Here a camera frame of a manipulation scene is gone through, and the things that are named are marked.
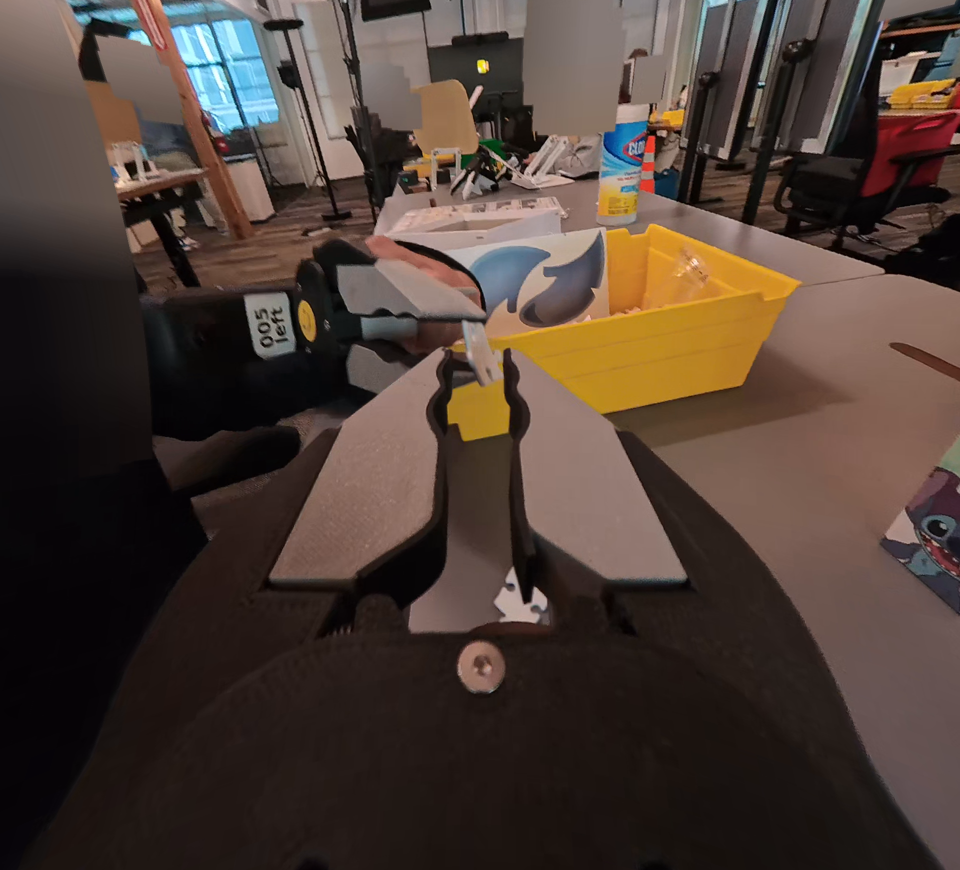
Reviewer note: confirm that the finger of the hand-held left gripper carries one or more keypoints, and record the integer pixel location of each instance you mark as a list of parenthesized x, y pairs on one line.
[(379, 369), (405, 289)]

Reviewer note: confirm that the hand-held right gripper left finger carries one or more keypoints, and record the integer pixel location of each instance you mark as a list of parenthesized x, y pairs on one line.
[(360, 503)]

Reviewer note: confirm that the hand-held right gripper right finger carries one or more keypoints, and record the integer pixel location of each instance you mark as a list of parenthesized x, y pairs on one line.
[(592, 503)]

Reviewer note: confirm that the white jigsaw puzzle piece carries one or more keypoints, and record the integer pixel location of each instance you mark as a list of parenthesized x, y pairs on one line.
[(521, 596), (481, 353)]

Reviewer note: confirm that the yellow plastic bin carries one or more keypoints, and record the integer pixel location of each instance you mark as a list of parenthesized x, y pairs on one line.
[(637, 360)]

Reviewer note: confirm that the person's left forearm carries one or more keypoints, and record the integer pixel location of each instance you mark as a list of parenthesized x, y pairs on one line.
[(225, 416)]

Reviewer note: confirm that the printed cardboard puzzle box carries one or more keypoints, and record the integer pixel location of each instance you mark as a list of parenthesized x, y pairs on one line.
[(930, 533)]

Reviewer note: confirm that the white cardboard tray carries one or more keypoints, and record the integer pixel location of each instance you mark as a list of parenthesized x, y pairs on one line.
[(465, 222)]

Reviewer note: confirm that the blue ear cutout sheet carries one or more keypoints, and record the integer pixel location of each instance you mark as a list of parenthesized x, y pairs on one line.
[(540, 285)]

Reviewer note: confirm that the white trash bin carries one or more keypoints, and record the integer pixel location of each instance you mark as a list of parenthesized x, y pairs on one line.
[(251, 192)]

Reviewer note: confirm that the beige plywood chair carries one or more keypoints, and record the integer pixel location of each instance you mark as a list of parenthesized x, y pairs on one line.
[(446, 117)]

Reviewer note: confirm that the white tool stand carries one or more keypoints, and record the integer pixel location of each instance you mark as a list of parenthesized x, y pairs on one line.
[(551, 165)]

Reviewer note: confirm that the black light stand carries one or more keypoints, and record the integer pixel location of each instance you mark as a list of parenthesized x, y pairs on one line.
[(307, 120)]

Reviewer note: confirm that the clear plastic bag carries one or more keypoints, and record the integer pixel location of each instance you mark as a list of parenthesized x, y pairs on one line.
[(679, 278)]

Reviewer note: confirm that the cleaning wipes canister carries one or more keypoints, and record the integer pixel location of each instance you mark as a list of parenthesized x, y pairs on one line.
[(621, 173)]

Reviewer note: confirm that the window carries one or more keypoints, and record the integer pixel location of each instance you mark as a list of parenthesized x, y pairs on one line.
[(225, 72)]

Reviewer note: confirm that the orange traffic cone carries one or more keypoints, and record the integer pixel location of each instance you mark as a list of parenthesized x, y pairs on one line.
[(648, 169)]

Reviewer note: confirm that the wooden support beam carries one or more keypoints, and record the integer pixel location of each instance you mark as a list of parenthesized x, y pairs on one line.
[(172, 60)]

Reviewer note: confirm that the person's dark jacket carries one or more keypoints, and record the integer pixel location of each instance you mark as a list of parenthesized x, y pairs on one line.
[(90, 660)]

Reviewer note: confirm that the grey room divider panel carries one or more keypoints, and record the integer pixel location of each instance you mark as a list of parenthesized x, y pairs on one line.
[(832, 45), (735, 75)]

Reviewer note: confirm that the black and red office chair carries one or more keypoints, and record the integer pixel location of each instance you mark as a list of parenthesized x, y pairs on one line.
[(885, 165)]

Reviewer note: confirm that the small yellow parts bins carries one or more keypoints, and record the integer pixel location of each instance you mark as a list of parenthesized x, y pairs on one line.
[(922, 94)]

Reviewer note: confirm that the black wall screen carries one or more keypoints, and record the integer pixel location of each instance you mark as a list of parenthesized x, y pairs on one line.
[(476, 64)]

